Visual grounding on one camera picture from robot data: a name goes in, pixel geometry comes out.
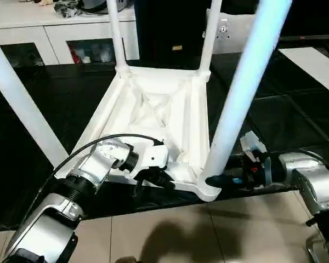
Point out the white plastic table top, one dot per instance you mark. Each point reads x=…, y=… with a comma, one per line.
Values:
x=112, y=109

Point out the white plastic table leg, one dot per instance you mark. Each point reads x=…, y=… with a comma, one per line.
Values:
x=209, y=35
x=16, y=90
x=244, y=82
x=116, y=33

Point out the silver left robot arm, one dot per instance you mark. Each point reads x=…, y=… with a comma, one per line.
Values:
x=98, y=161

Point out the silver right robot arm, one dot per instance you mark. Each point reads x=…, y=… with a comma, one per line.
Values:
x=312, y=178

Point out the black table mat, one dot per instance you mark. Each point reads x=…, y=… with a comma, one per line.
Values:
x=290, y=109

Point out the black metal table leg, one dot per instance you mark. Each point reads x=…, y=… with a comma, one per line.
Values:
x=312, y=220

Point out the white flat board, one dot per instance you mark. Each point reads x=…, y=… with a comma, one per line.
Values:
x=312, y=65

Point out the white pillow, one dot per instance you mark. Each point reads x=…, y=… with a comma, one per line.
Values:
x=230, y=43

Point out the red bottle in cabinet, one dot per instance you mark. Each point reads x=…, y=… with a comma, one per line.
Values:
x=76, y=56

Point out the black cabinet with gold label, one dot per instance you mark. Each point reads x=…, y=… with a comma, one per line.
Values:
x=164, y=33

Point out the dark low tv bench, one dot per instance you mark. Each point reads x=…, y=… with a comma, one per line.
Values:
x=304, y=38

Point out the white glass-door cabinet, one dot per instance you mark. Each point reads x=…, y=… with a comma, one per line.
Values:
x=44, y=33

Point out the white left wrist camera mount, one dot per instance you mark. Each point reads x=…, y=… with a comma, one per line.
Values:
x=153, y=156

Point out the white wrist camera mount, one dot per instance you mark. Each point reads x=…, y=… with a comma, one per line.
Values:
x=153, y=156
x=252, y=142

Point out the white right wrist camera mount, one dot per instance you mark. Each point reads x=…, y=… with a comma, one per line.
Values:
x=252, y=142

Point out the chrome tube chair frame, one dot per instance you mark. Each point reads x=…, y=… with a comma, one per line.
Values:
x=311, y=246

